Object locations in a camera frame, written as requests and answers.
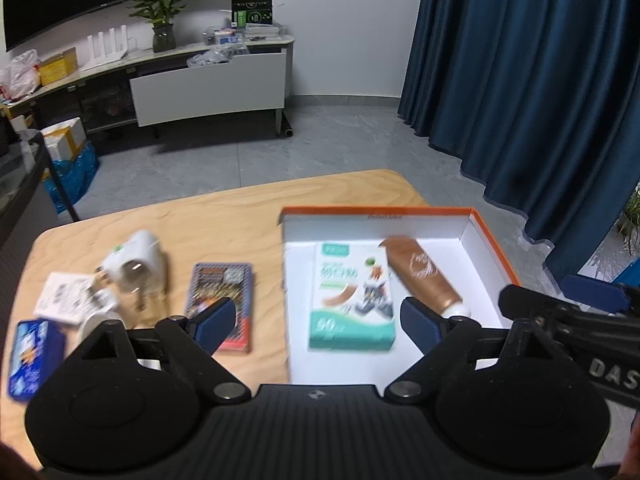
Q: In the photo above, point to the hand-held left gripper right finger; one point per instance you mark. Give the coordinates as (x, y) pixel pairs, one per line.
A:
(420, 325)

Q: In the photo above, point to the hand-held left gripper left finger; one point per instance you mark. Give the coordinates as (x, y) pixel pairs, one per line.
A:
(215, 322)

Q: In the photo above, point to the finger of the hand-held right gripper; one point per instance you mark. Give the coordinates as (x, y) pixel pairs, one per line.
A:
(525, 300)
(595, 294)

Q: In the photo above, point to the orange and white cardboard box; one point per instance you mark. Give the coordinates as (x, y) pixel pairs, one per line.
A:
(450, 260)

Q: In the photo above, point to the white power adapter box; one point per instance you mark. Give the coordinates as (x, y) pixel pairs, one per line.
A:
(60, 295)

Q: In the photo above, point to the colourful card pack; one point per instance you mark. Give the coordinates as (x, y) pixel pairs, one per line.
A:
(220, 280)

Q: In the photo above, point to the brown squeeze tube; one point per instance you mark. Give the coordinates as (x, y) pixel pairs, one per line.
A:
(420, 270)

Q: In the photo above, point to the teal and white bandage box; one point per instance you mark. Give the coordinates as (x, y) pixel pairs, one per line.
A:
(350, 300)

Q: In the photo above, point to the thin leafy floor plant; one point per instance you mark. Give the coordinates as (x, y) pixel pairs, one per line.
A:
(631, 220)

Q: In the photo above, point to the white plug adapter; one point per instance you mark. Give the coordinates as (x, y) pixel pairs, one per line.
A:
(142, 255)

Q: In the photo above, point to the white charger with clear cap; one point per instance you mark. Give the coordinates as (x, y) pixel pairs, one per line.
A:
(105, 302)

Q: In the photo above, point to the blue snack packet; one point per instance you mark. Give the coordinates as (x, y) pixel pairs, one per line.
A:
(32, 360)

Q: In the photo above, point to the blue plastic bag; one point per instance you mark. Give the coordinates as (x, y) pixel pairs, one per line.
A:
(75, 177)

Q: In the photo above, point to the dark blue curtain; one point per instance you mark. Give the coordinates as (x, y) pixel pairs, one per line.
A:
(525, 85)

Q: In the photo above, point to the black glass side table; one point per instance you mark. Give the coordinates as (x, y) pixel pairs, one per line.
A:
(20, 195)

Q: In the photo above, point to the white and black television cabinet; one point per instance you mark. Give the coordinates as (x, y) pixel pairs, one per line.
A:
(210, 85)

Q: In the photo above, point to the white and yellow cardboard box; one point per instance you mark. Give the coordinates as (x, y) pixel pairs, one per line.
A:
(62, 137)

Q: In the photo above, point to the clear plastic bags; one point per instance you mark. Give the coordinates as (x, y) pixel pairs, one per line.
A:
(217, 55)

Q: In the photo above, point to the blue and white small box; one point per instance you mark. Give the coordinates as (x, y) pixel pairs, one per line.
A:
(226, 36)

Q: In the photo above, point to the white router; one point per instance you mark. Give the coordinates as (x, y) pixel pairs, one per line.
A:
(107, 52)

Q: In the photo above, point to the stack of books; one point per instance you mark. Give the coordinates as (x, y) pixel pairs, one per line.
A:
(267, 31)

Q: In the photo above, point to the green and black box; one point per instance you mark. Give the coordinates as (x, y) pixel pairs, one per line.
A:
(252, 12)

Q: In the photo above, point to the white plastic bag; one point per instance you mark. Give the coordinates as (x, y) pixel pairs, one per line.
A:
(22, 75)

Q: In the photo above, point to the potted green plant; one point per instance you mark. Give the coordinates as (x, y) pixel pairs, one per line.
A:
(162, 10)

